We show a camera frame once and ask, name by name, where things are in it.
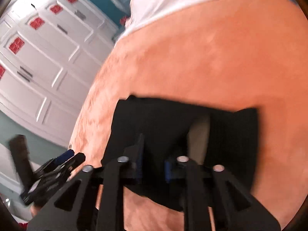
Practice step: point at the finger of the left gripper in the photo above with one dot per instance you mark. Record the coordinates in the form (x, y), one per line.
(63, 157)
(72, 163)

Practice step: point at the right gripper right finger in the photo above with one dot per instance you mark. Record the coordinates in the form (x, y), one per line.
(216, 200)

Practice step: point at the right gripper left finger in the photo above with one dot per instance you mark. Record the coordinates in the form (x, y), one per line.
(92, 200)

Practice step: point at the black pants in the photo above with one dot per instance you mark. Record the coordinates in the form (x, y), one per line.
(233, 142)

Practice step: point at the white wardrobe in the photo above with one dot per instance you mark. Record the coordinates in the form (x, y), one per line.
(51, 51)

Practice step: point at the orange bed blanket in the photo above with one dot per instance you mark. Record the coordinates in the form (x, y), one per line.
(230, 54)

